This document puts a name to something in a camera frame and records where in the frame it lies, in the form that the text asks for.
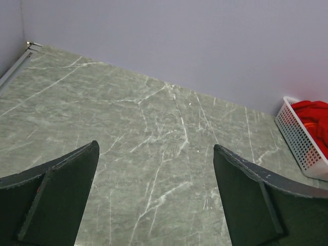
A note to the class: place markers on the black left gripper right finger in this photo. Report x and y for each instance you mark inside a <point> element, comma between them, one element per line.
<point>265,208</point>

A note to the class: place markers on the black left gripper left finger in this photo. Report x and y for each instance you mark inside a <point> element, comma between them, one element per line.
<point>44,205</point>

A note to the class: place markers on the red t shirt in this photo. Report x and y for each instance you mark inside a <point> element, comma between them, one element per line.
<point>313,114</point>

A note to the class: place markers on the white plastic laundry basket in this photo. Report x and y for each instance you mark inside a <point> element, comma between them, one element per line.
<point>307,153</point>

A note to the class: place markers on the aluminium table edge rail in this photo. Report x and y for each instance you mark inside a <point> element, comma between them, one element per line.
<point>12,73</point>

